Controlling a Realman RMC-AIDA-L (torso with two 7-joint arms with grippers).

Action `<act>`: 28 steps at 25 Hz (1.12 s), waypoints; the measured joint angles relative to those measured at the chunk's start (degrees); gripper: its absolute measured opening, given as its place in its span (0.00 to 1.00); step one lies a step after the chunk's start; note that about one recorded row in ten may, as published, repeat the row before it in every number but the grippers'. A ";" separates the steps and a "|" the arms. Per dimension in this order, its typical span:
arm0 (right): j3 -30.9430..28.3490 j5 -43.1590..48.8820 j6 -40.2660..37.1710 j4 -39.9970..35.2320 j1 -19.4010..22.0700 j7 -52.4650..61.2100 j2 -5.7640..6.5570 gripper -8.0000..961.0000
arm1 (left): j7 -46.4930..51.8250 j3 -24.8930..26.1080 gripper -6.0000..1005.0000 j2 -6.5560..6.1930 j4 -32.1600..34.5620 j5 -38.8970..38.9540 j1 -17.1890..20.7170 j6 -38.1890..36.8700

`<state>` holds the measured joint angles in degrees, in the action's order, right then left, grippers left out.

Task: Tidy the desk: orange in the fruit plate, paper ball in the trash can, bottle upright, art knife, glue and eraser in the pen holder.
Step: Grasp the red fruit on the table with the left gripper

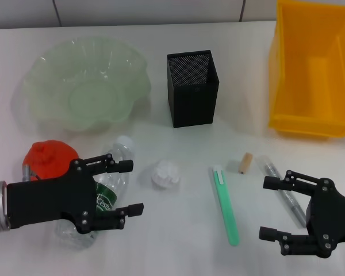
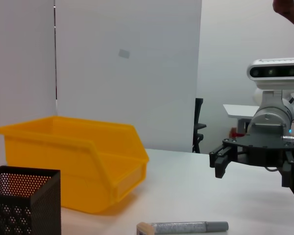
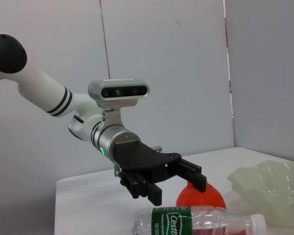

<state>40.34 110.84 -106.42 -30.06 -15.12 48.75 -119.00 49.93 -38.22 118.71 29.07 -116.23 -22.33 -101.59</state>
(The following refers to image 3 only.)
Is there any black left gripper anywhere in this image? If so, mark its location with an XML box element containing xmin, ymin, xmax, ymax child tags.
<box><xmin>112</xmin><ymin>141</ymin><xmax>207</xmax><ymax>206</ymax></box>

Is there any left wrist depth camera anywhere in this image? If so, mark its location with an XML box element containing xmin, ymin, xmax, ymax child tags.
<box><xmin>87</xmin><ymin>78</ymin><xmax>150</xmax><ymax>133</ymax></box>

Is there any red object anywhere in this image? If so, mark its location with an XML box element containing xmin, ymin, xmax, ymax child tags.
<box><xmin>175</xmin><ymin>182</ymin><xmax>227</xmax><ymax>210</ymax></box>

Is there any translucent green fruit plate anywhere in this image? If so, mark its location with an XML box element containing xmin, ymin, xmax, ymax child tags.
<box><xmin>227</xmin><ymin>158</ymin><xmax>294</xmax><ymax>226</ymax></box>

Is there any clear green-label water bottle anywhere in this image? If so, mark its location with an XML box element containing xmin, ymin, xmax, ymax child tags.
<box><xmin>131</xmin><ymin>205</ymin><xmax>268</xmax><ymax>235</ymax></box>

